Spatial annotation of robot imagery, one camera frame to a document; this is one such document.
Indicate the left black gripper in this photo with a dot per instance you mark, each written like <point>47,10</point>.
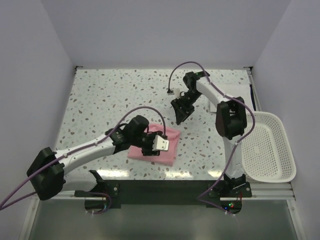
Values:
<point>148,151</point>

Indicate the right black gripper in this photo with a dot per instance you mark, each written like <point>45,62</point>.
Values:
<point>180,110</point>

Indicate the pink t shirt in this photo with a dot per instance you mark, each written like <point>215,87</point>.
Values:
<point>165,158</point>

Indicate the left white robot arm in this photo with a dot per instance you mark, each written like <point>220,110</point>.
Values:
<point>48,171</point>

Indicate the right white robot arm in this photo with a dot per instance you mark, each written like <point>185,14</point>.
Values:
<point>230,122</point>

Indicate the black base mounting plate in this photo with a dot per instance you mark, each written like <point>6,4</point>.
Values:
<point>116,193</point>

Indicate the white perforated plastic basket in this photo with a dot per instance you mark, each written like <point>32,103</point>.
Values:
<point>266,152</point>

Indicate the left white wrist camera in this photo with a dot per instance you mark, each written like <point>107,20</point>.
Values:
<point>160,144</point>

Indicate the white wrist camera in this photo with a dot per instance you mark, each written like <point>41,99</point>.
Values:
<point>160,144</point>
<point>174,91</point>

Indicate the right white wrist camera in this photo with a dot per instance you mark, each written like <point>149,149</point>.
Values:
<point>174,91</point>

